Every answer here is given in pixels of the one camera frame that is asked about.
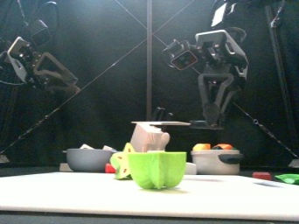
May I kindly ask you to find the toy cleaver with black handle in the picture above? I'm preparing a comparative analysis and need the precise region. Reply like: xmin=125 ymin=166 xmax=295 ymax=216
xmin=131 ymin=118 xmax=225 ymax=131

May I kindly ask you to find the orange toy food with stem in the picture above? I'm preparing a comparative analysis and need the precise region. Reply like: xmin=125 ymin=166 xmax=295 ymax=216
xmin=211 ymin=143 xmax=235 ymax=151

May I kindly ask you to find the yellow orange toy food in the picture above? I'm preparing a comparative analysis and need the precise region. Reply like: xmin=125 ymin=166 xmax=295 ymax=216
xmin=191 ymin=143 xmax=212 ymax=151

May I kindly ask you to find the grey toy pot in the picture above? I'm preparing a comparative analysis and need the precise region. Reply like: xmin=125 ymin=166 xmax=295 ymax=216
xmin=61 ymin=147 xmax=117 ymax=173

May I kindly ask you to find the small white toy block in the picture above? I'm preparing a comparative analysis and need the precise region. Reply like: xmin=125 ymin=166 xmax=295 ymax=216
xmin=183 ymin=161 xmax=199 ymax=176

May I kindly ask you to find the green toy pepper half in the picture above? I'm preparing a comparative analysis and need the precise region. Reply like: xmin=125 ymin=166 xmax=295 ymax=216
xmin=125 ymin=150 xmax=188 ymax=191

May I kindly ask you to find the red toy block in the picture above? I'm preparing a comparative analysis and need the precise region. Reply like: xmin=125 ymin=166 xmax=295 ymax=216
xmin=251 ymin=171 xmax=274 ymax=181

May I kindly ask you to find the green star fruit slice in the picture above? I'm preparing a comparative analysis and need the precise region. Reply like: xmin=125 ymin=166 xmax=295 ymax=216
xmin=108 ymin=142 xmax=136 ymax=180

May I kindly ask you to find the small red toy piece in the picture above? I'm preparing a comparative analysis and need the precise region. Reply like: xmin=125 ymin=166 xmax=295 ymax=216
xmin=104 ymin=163 xmax=117 ymax=174

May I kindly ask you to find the green toy leaf piece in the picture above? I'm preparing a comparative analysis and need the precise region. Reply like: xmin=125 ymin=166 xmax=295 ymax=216
xmin=274 ymin=173 xmax=299 ymax=186

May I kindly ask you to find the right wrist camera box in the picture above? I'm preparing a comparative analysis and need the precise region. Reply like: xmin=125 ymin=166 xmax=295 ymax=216
xmin=163 ymin=38 xmax=201 ymax=72

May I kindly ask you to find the slanted black frame pole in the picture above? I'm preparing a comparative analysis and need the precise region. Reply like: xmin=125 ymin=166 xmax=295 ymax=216
xmin=264 ymin=3 xmax=299 ymax=152

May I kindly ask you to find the vertical metal frame pole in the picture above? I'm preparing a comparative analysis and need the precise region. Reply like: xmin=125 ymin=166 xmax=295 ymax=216
xmin=144 ymin=0 xmax=155 ymax=123

